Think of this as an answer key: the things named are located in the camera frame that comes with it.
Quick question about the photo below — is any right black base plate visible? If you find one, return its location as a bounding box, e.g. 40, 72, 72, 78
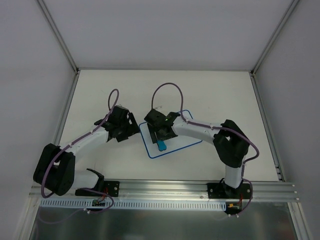
206, 182, 253, 199

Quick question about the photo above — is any white slotted cable duct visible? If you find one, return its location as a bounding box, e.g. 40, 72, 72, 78
40, 198, 227, 212

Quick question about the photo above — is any right aluminium frame post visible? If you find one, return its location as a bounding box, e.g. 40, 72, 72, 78
249, 0, 301, 76

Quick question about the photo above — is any aluminium extrusion rail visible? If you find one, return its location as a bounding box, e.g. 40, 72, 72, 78
28, 176, 300, 203

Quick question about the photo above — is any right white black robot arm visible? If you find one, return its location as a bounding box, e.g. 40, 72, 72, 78
144, 108, 250, 199

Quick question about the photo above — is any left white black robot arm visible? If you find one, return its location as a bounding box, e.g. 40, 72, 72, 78
33, 105, 140, 199

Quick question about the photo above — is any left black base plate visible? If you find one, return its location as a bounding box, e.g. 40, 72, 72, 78
75, 180, 120, 197

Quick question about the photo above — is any aluminium frame post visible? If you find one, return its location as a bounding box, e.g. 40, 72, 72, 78
249, 0, 301, 76
37, 0, 80, 76

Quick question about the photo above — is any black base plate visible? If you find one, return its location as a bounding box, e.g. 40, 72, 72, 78
75, 180, 120, 197
206, 182, 253, 199

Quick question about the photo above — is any blue-framed small whiteboard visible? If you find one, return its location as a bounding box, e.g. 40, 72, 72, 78
138, 112, 202, 159

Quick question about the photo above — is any blue foam whiteboard eraser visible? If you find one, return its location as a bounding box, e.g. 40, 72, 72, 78
157, 140, 167, 152

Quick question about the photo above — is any left aluminium frame post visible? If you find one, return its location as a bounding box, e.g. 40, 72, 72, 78
37, 0, 80, 76

